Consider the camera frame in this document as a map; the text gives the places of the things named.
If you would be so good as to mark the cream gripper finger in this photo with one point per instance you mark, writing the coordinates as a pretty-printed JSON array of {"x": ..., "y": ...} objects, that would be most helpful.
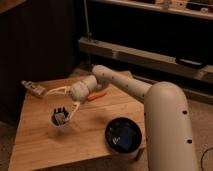
[
  {"x": 75, "y": 106},
  {"x": 60, "y": 90}
]

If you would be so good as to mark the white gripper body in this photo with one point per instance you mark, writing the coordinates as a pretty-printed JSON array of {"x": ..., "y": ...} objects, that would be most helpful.
[{"x": 80, "y": 90}]

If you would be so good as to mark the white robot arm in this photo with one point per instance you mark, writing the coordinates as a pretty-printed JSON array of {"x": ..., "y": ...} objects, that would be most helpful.
[{"x": 170, "y": 144}]

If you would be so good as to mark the dark ceramic bowl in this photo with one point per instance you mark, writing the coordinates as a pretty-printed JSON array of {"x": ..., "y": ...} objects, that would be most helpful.
[{"x": 114, "y": 129}]

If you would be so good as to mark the blue sponge in bowl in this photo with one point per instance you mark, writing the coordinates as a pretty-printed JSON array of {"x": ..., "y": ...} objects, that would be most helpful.
[{"x": 126, "y": 138}]

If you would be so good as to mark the orange carrot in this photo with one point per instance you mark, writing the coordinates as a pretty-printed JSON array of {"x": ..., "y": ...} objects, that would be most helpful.
[{"x": 94, "y": 96}]

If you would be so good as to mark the black plug adapter in cup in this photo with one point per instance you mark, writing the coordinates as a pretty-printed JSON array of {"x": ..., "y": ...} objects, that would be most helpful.
[{"x": 60, "y": 116}]

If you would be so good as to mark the white tube bottle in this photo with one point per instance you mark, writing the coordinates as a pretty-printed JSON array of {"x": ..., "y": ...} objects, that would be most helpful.
[{"x": 33, "y": 88}]

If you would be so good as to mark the white cup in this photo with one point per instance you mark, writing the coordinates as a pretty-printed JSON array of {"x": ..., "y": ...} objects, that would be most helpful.
[{"x": 60, "y": 127}]

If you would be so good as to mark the metal vertical pole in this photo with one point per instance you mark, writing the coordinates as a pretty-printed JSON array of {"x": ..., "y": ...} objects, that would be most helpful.
[{"x": 88, "y": 33}]

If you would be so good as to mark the wooden table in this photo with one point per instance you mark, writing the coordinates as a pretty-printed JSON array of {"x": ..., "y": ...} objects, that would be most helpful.
[{"x": 39, "y": 145}]

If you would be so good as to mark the long wooden beam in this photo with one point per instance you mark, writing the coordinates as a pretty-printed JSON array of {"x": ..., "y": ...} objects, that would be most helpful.
[{"x": 145, "y": 59}]

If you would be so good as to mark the wooden shelf with items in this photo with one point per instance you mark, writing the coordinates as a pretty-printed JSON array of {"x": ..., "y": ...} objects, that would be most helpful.
[{"x": 160, "y": 8}]

